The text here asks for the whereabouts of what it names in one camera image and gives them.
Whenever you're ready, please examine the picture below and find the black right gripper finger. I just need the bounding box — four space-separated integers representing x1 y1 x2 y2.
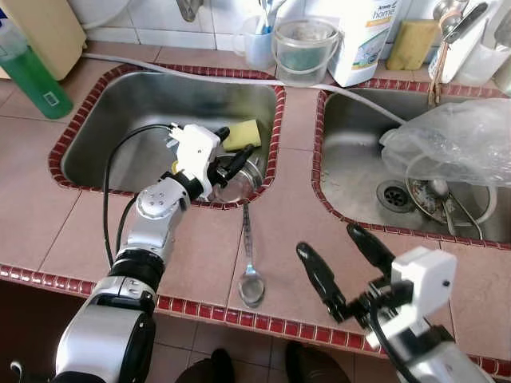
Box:
347 223 397 280
295 242 351 324

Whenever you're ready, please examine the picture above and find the steel bowl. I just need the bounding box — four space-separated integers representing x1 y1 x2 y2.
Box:
209 156 266 205

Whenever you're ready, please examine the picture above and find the yellow green scrub sponge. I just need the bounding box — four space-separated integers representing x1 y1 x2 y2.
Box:
221 119 263 153

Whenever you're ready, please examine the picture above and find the large steel spoon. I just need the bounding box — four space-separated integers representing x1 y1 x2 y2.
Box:
238 201 267 309

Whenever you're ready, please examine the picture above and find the steel sink basin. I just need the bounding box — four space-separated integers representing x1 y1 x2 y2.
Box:
48 62 287 211
311 77 511 250

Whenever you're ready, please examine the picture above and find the small steel spoon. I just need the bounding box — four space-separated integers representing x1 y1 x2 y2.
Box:
427 180 484 240

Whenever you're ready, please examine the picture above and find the clear toothbrush cup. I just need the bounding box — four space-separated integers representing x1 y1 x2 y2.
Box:
236 14 276 71

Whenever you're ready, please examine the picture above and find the white patterned bowl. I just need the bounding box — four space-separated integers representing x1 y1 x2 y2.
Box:
406 153 500 228

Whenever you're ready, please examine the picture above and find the clear plastic bucket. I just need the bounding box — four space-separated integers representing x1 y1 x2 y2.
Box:
271 18 343 87

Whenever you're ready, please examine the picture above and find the blue white toothbrush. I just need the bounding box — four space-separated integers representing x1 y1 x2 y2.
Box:
257 0 280 33

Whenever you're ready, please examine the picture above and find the clear plastic bag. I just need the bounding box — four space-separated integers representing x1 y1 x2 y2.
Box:
379 100 511 187

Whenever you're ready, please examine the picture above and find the white detergent bottle orange cap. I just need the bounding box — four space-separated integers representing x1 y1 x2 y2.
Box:
327 0 400 87

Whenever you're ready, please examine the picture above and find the beige water ionizer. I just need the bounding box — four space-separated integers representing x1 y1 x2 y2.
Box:
0 0 87 81

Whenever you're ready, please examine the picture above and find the green soap bottle blue cap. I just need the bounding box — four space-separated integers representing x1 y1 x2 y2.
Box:
0 20 74 120

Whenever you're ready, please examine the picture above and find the thick yellow sponge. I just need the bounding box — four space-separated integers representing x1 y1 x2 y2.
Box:
387 20 440 73

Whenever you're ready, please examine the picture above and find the white bottle green cap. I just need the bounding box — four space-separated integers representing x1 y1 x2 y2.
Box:
438 16 511 89

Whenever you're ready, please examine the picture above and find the chrome sink faucet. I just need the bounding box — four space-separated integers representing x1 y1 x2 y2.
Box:
427 0 511 109

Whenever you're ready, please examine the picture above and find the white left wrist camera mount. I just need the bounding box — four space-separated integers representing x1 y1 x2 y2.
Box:
165 123 224 200

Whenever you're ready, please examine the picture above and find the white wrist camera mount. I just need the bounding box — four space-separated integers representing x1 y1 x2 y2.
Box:
366 245 458 346
165 123 224 200

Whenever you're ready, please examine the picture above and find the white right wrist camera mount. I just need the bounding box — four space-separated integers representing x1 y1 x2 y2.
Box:
366 245 458 346

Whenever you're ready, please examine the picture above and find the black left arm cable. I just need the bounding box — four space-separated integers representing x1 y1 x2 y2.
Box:
102 124 172 268

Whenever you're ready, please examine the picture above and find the steel wall tap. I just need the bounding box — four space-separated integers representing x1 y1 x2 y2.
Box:
177 0 204 22

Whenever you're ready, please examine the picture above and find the beige hose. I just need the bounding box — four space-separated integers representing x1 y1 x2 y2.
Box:
80 0 133 30

